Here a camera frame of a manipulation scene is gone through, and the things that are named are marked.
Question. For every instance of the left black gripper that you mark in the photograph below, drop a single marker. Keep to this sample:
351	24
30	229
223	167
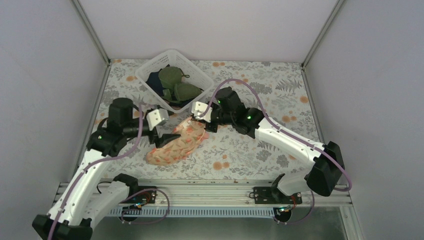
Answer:
160	141

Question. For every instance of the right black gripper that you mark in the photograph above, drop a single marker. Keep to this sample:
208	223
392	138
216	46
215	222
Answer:
208	127

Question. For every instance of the peach floral mesh laundry bag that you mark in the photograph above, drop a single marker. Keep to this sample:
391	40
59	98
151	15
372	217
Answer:
192	134

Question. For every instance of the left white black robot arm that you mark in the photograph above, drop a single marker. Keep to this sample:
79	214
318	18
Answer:
74	216

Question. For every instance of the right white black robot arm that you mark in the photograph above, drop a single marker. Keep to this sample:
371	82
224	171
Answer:
324	162

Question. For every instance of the green bra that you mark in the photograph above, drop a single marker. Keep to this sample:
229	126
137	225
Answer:
175	90

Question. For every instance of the white plastic basket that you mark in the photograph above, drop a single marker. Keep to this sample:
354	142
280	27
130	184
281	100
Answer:
172	57

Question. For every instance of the dark navy garment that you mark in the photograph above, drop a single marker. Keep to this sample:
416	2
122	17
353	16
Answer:
155	84

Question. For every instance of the floral patterned table mat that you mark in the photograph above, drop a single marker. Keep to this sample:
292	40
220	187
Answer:
224	155

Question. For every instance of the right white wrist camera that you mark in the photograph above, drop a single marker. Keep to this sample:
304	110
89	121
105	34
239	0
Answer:
201	112

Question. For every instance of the aluminium rail frame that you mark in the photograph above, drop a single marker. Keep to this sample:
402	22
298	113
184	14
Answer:
225	193

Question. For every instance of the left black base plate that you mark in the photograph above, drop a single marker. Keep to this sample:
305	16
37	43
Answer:
142	195

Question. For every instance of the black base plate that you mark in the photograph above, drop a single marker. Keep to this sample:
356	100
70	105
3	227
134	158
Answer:
142	195
263	195

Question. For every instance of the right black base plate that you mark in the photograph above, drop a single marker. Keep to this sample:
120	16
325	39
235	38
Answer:
263	195

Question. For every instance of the white slotted cable duct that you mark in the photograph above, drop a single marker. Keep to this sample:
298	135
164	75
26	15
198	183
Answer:
202	212

